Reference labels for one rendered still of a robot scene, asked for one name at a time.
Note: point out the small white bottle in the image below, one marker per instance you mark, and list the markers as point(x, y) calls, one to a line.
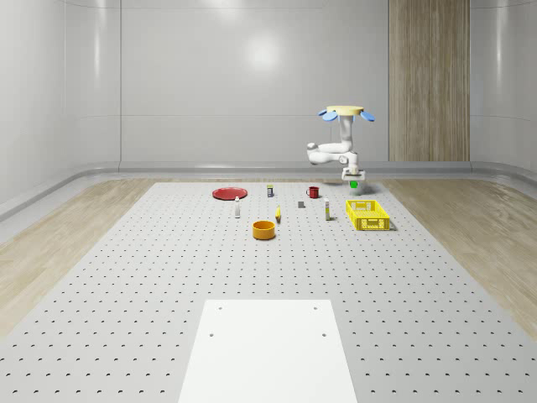
point(327, 210)
point(237, 208)

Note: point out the drone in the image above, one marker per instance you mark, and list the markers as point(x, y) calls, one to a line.
point(345, 110)

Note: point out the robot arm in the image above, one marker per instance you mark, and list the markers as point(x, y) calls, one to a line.
point(331, 148)

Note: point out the yellow basket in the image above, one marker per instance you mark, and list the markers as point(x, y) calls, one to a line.
point(367, 215)

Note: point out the red plate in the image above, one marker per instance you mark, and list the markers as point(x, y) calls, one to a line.
point(230, 193)

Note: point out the flat-sided can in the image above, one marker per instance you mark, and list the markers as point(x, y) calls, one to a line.
point(270, 191)

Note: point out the white board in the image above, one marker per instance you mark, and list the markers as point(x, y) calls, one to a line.
point(267, 352)

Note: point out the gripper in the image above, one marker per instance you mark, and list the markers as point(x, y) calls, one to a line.
point(353, 173)

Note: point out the banana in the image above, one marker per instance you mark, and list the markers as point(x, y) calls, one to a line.
point(277, 213)

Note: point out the red mug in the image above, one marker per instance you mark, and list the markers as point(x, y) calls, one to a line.
point(314, 192)

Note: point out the yellow bowl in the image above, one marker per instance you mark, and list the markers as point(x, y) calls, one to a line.
point(264, 231)

